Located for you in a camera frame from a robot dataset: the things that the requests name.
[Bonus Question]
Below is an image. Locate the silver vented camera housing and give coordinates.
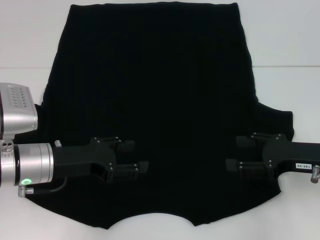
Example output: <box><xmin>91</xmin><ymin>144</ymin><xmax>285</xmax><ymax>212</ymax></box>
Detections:
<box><xmin>0</xmin><ymin>83</ymin><xmax>39</xmax><ymax>138</ymax></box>

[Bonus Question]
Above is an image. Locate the black shirt with FREE print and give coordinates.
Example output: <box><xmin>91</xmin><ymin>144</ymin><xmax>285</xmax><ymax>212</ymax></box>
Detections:
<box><xmin>13</xmin><ymin>1</ymin><xmax>296</xmax><ymax>224</ymax></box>

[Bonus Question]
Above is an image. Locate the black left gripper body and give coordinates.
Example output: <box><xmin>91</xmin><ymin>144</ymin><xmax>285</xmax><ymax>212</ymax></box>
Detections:
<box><xmin>51</xmin><ymin>136</ymin><xmax>118</xmax><ymax>183</ymax></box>

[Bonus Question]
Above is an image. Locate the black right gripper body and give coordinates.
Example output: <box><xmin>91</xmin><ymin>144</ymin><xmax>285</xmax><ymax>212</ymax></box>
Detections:
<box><xmin>264</xmin><ymin>139</ymin><xmax>320</xmax><ymax>180</ymax></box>

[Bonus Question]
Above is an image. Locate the black cable with silver connector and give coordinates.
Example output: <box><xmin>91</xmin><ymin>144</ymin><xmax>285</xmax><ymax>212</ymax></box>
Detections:
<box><xmin>310</xmin><ymin>164</ymin><xmax>320</xmax><ymax>184</ymax></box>
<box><xmin>17</xmin><ymin>172</ymin><xmax>68</xmax><ymax>198</ymax></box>

